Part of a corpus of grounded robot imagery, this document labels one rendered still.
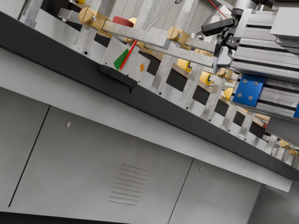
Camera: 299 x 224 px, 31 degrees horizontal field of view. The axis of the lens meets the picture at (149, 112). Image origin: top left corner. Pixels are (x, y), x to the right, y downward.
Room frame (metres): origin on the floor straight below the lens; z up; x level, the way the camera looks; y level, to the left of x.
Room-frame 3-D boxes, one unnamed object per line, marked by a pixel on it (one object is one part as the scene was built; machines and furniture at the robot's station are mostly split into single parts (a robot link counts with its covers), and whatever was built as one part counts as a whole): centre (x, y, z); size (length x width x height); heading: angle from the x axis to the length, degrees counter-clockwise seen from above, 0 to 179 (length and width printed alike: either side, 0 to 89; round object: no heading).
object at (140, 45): (1.94, 0.13, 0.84); 0.13 x 0.06 x 0.05; 148
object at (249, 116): (2.98, -0.52, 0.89); 0.03 x 0.03 x 0.48; 58
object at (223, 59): (1.76, -0.16, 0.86); 0.06 x 0.03 x 0.09; 58
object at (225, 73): (2.58, -0.27, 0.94); 0.13 x 0.06 x 0.05; 148
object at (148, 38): (1.72, 0.21, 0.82); 0.43 x 0.03 x 0.04; 58
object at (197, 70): (2.35, -0.12, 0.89); 0.03 x 0.03 x 0.48; 58
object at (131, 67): (1.88, 0.13, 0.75); 0.26 x 0.01 x 0.10; 148
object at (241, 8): (1.78, -0.17, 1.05); 0.08 x 0.08 x 0.05
